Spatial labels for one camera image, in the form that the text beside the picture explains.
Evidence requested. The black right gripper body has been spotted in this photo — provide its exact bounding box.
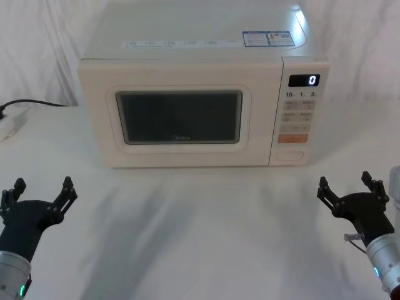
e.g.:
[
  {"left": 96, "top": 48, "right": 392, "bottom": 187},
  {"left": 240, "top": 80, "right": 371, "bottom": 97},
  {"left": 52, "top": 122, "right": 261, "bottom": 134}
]
[{"left": 331, "top": 191, "right": 395, "bottom": 248}]

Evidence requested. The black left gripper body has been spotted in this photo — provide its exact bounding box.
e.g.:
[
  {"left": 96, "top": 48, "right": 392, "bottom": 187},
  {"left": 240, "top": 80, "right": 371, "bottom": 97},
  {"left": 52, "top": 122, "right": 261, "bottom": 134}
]
[{"left": 0, "top": 199, "right": 63, "bottom": 264}]

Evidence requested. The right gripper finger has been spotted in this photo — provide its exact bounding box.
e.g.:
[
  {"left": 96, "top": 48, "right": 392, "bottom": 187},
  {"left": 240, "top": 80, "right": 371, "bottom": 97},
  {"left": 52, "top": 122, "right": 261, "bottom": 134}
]
[
  {"left": 361, "top": 171, "right": 391, "bottom": 204},
  {"left": 316, "top": 176, "right": 344, "bottom": 214}
]

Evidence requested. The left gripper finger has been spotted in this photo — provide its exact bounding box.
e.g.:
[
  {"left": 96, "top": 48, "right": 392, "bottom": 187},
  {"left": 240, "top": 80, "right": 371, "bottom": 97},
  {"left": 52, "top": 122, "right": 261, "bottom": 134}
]
[
  {"left": 49, "top": 176, "right": 78, "bottom": 219},
  {"left": 0, "top": 177, "right": 28, "bottom": 224}
]

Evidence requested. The white power strip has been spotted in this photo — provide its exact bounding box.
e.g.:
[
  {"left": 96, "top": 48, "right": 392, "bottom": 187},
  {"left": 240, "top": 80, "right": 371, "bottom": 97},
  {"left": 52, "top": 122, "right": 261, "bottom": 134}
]
[{"left": 0, "top": 107, "right": 31, "bottom": 142}]

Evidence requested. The white table cloth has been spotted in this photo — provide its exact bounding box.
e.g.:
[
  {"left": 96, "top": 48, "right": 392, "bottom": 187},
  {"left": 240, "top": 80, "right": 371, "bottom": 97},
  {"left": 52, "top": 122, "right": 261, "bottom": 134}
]
[{"left": 0, "top": 99, "right": 400, "bottom": 300}]

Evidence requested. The white curtain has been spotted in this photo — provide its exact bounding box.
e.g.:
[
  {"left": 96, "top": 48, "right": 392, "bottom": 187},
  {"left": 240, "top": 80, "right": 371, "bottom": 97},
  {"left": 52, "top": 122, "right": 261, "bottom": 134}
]
[{"left": 0, "top": 0, "right": 400, "bottom": 108}]

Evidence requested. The cream microwave oven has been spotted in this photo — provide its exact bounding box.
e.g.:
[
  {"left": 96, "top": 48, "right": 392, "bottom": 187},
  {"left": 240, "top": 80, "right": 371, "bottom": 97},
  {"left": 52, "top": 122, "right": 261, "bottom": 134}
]
[{"left": 77, "top": 0, "right": 331, "bottom": 170}]

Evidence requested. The thin dark gripper cable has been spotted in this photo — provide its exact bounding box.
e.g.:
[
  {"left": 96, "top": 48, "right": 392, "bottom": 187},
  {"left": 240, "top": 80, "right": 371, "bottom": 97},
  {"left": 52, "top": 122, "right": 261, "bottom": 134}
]
[{"left": 343, "top": 232, "right": 370, "bottom": 256}]

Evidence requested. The black plug with cable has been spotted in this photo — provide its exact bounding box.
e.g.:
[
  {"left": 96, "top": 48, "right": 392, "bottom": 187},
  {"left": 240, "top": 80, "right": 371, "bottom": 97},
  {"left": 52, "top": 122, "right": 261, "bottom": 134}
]
[{"left": 0, "top": 99, "right": 68, "bottom": 120}]

